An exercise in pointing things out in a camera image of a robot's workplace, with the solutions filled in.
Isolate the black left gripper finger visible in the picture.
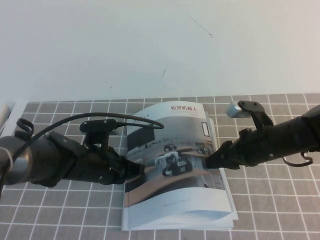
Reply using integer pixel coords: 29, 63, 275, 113
121, 165, 147, 179
118, 154, 141, 169

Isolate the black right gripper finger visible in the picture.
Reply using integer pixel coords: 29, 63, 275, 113
205, 151, 241, 170
211, 140, 240, 158

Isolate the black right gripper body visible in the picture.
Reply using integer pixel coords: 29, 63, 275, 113
234, 124, 284, 168

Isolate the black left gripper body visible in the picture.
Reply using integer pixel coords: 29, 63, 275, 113
71, 143, 128, 186

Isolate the grey checkered tablecloth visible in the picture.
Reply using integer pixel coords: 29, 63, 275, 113
0, 93, 320, 240

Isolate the cream flat panel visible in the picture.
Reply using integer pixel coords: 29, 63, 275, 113
0, 102, 12, 132

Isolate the black right camera bracket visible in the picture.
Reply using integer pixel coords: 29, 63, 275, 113
237, 100, 275, 134

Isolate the black camera bracket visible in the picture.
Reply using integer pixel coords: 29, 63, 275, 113
237, 100, 275, 134
79, 119, 118, 151

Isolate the black left camera bracket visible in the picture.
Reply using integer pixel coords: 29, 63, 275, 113
79, 119, 118, 151

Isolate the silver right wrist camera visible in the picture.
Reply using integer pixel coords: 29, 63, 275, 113
225, 100, 250, 119

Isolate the black right arm wire loop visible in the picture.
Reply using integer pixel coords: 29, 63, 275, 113
281, 149, 314, 167

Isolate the black arm wire loop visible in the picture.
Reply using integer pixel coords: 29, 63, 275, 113
14, 118, 35, 141
281, 149, 314, 167

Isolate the thick black camera cable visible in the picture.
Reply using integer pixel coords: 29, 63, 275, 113
0, 112, 165, 201

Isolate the black left arm wire loop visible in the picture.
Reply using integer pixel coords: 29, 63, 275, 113
14, 118, 35, 141

